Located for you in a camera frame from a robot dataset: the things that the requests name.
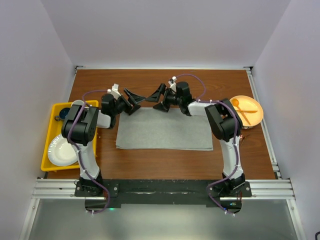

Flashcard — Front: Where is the aluminium front frame rail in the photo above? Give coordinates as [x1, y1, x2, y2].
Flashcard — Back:
[31, 179, 295, 200]

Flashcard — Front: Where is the aluminium right frame rail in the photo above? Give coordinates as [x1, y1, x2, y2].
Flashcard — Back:
[244, 67, 282, 180]

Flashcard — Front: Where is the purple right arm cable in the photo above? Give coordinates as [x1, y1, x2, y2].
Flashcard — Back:
[172, 73, 242, 213]

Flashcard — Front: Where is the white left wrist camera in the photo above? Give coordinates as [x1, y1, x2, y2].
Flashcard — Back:
[107, 83, 122, 100]

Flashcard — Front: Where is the white ceramic plate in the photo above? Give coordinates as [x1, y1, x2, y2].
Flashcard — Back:
[47, 134, 78, 167]

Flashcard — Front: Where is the orange divided plate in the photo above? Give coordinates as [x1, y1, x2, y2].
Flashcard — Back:
[230, 95, 264, 129]

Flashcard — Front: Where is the yellow plastic tray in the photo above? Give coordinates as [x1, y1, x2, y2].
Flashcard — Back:
[41, 100, 100, 179]

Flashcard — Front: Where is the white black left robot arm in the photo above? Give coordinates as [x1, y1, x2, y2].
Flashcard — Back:
[61, 84, 146, 197]

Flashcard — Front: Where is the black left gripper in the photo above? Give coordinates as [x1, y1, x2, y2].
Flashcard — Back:
[111, 88, 145, 116]

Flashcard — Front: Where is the grey cloth napkin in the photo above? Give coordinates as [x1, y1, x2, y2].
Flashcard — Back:
[115, 107, 214, 151]

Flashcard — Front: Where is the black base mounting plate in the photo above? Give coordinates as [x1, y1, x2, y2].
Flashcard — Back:
[74, 179, 252, 210]

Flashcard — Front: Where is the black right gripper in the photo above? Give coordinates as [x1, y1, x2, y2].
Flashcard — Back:
[146, 83, 183, 112]

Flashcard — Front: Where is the aluminium frame rail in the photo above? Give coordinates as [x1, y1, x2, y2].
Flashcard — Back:
[244, 67, 282, 180]
[31, 179, 295, 200]

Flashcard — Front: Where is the orange plastic spoon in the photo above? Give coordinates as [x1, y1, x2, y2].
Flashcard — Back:
[231, 98, 251, 125]

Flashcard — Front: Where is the copper metal spoon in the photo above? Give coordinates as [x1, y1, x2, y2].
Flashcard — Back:
[239, 134, 246, 140]

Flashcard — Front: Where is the grey ceramic mug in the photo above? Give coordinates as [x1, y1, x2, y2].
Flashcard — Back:
[71, 99, 86, 106]

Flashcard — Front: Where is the dark blue ceramic cup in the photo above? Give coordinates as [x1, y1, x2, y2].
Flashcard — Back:
[54, 107, 70, 122]

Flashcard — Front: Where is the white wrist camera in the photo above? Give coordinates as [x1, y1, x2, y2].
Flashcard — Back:
[168, 76, 177, 92]
[107, 83, 122, 100]

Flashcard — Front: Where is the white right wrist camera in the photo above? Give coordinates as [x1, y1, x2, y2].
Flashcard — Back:
[168, 76, 177, 92]

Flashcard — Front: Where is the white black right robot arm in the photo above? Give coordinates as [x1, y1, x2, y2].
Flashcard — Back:
[145, 81, 246, 197]

